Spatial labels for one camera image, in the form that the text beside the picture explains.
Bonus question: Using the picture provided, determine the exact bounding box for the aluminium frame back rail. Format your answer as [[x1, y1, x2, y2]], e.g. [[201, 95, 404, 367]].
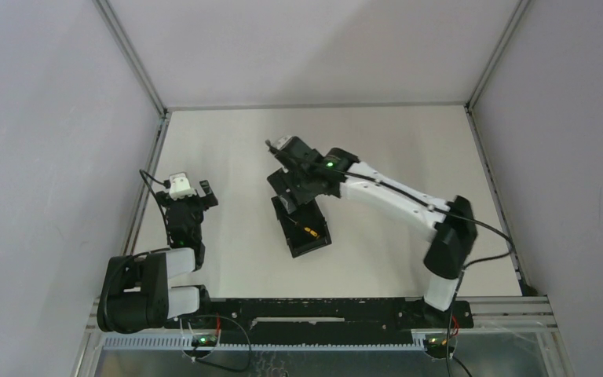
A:
[[166, 101, 466, 113]]

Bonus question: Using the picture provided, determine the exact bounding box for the right controller board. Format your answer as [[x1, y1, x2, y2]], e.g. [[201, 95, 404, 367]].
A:
[[423, 337, 455, 360]]

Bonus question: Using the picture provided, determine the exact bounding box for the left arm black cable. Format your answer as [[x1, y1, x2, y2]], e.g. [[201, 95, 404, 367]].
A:
[[138, 169, 174, 248]]

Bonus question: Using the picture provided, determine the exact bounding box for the white slotted cable duct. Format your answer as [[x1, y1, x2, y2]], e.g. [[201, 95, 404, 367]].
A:
[[103, 334, 426, 351]]

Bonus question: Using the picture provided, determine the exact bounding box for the left board black cable loop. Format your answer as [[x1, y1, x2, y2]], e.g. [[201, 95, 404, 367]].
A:
[[178, 314, 254, 375]]

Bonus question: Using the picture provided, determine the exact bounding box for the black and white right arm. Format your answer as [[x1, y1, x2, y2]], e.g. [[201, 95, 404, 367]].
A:
[[267, 137, 477, 327]]

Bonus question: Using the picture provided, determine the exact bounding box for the left controller board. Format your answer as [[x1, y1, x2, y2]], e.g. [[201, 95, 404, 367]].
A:
[[192, 335, 218, 348]]

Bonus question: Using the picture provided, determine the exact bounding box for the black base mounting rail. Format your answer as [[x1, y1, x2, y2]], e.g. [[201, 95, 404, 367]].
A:
[[166, 297, 474, 346]]

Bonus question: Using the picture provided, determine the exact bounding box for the aluminium frame right rail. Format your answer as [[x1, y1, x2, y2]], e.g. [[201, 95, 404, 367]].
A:
[[464, 105, 539, 297]]

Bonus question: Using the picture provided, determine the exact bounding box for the aluminium frame rail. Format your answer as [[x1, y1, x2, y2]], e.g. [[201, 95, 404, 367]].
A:
[[166, 101, 466, 113], [464, 105, 539, 297], [121, 112, 171, 255]]

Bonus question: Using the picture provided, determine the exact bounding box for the controller board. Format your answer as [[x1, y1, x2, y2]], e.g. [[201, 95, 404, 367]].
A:
[[192, 335, 218, 348], [423, 337, 455, 360]]

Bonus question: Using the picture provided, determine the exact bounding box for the aluminium frame left rail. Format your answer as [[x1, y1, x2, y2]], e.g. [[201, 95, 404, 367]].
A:
[[121, 112, 171, 255]]

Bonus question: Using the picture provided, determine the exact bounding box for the yellow black screwdriver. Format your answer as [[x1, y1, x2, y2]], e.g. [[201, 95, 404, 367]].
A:
[[287, 217, 320, 240]]

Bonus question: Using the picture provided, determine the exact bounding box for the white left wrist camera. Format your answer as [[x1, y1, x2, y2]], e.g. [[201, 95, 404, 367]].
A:
[[168, 172, 197, 200]]

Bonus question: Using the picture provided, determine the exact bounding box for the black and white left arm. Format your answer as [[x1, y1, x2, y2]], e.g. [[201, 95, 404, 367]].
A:
[[97, 175, 218, 334]]

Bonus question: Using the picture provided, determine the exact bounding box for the black plastic bin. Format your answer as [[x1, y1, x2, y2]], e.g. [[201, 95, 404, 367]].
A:
[[271, 196, 332, 258]]

